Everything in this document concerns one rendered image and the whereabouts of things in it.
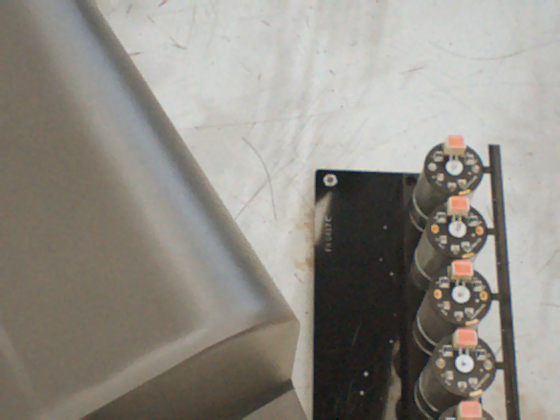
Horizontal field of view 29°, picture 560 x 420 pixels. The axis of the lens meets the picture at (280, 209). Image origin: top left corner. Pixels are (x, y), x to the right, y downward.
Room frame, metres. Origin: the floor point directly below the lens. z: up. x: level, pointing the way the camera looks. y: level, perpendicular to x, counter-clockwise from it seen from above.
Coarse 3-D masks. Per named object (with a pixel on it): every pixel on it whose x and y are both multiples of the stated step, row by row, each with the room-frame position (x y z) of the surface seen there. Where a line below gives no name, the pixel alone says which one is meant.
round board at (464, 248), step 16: (432, 224) 0.19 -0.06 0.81; (448, 224) 0.19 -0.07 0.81; (464, 224) 0.19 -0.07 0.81; (480, 224) 0.19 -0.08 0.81; (432, 240) 0.18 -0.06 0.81; (448, 240) 0.18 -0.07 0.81; (464, 240) 0.18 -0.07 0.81; (480, 240) 0.18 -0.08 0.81; (448, 256) 0.17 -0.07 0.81; (464, 256) 0.17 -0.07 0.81
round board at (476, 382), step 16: (448, 336) 0.14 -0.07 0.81; (448, 352) 0.13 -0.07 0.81; (464, 352) 0.13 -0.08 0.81; (480, 352) 0.13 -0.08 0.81; (432, 368) 0.13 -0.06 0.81; (448, 368) 0.13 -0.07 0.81; (480, 368) 0.13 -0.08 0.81; (496, 368) 0.13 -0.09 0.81; (448, 384) 0.12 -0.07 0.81; (464, 384) 0.12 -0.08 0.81; (480, 384) 0.12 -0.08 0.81
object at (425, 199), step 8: (456, 160) 0.22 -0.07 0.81; (432, 168) 0.21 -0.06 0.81; (448, 168) 0.21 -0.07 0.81; (424, 176) 0.21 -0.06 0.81; (456, 176) 0.21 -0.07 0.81; (416, 184) 0.22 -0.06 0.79; (424, 184) 0.21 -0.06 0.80; (416, 192) 0.21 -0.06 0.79; (424, 192) 0.21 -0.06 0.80; (432, 192) 0.20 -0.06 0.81; (472, 192) 0.20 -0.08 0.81; (416, 200) 0.21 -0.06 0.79; (424, 200) 0.20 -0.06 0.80; (432, 200) 0.20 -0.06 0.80; (440, 200) 0.20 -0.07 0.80; (416, 208) 0.21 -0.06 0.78; (424, 208) 0.20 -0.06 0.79; (432, 208) 0.20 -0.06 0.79; (416, 216) 0.21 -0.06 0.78; (424, 216) 0.20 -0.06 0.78; (416, 224) 0.20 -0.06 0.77; (424, 224) 0.20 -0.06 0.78
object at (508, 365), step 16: (496, 144) 0.23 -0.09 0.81; (496, 160) 0.22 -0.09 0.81; (496, 176) 0.21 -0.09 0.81; (496, 192) 0.20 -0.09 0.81; (496, 208) 0.20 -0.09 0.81; (496, 224) 0.19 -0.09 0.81; (496, 240) 0.18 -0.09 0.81; (496, 256) 0.18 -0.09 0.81; (512, 320) 0.15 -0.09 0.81; (512, 336) 0.14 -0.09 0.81; (512, 352) 0.14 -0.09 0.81; (512, 368) 0.13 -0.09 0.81; (512, 384) 0.12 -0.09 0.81; (512, 400) 0.12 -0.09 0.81; (512, 416) 0.11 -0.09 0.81
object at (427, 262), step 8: (456, 224) 0.19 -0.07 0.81; (424, 232) 0.19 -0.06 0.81; (448, 232) 0.18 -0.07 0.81; (456, 232) 0.18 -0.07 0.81; (464, 232) 0.18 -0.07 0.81; (480, 232) 0.18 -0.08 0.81; (424, 240) 0.18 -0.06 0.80; (416, 248) 0.19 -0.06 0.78; (424, 248) 0.18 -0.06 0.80; (432, 248) 0.18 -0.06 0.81; (416, 256) 0.18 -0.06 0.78; (424, 256) 0.18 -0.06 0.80; (432, 256) 0.18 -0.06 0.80; (440, 256) 0.17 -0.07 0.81; (416, 264) 0.18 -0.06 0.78; (424, 264) 0.18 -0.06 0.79; (432, 264) 0.18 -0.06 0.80; (440, 264) 0.17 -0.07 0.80; (448, 264) 0.17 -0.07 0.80; (416, 272) 0.18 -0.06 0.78; (424, 272) 0.18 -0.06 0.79; (432, 272) 0.17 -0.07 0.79; (416, 280) 0.18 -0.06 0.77; (424, 280) 0.18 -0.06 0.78; (424, 288) 0.17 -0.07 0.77
